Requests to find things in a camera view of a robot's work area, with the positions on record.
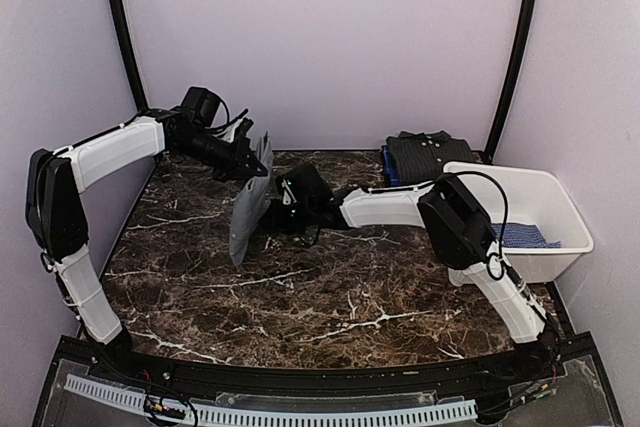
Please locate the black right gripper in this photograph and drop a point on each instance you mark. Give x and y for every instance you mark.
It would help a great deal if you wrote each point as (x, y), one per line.
(276, 223)

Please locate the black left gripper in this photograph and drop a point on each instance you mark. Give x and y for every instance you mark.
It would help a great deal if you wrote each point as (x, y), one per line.
(236, 167)

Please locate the grey long sleeve shirt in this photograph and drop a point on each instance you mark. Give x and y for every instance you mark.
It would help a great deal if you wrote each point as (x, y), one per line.
(251, 204)

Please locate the blue plaid shirt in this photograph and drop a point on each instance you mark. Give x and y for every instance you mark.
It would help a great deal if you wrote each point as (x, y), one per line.
(389, 168)

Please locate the black striped shirt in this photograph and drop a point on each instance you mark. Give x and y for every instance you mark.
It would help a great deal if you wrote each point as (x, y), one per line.
(422, 156)

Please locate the white plastic bin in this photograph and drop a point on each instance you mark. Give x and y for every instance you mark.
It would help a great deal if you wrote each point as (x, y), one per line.
(534, 197)

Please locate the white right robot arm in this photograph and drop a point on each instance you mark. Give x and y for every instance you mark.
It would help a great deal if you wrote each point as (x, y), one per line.
(458, 227)

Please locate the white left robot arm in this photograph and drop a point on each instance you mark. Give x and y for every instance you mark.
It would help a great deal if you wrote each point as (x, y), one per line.
(57, 179)

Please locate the blue checkered shirt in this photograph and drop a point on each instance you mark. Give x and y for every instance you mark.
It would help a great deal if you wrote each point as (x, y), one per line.
(517, 235)

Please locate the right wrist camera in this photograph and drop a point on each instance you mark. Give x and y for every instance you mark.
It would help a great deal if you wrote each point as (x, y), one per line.
(303, 186)

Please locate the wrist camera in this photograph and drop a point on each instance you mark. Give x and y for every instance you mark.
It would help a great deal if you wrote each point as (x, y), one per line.
(200, 107)
(303, 186)

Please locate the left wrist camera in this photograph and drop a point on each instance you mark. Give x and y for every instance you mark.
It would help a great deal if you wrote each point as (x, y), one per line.
(200, 107)

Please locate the black left frame post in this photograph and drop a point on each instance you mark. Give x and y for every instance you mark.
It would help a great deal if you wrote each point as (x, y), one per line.
(127, 53)

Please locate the black frame post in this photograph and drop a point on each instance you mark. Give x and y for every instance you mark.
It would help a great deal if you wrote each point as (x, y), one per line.
(127, 53)
(512, 73)

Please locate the white cable duct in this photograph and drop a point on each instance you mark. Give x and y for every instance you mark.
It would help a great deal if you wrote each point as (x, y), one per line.
(234, 409)

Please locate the black front rail base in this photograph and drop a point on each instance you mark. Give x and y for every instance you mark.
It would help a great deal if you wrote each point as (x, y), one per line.
(509, 389)

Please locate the black right frame post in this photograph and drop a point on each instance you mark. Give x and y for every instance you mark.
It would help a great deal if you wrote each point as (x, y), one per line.
(512, 73)

